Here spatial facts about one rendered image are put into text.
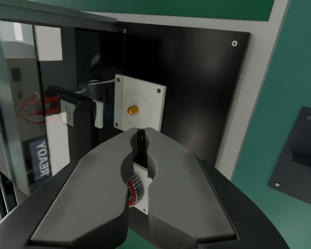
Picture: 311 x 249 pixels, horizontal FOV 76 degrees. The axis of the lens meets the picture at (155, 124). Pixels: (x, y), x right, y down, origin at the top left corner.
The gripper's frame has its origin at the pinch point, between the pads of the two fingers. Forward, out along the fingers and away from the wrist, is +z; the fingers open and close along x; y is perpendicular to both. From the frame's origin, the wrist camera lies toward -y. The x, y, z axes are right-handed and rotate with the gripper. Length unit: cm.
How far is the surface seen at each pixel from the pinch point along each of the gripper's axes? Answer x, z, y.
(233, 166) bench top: 19.1, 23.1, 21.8
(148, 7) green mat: 0.6, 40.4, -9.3
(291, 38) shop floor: 66, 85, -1
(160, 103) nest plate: 3.2, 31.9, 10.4
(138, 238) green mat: -3, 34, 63
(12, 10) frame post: -20.8, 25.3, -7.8
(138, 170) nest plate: -2.5, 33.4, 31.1
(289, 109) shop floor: 70, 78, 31
